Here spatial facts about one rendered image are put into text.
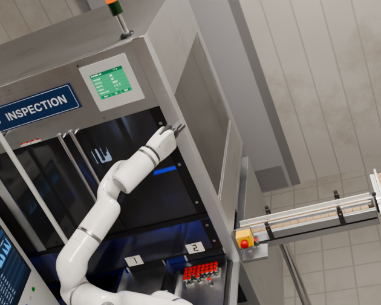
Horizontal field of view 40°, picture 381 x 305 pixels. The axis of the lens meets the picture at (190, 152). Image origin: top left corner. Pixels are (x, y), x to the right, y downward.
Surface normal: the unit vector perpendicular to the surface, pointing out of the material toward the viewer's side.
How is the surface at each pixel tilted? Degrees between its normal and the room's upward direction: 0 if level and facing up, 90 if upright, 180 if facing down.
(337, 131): 90
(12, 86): 90
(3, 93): 90
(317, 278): 0
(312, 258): 0
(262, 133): 90
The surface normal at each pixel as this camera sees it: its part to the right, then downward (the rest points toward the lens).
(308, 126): -0.16, 0.53
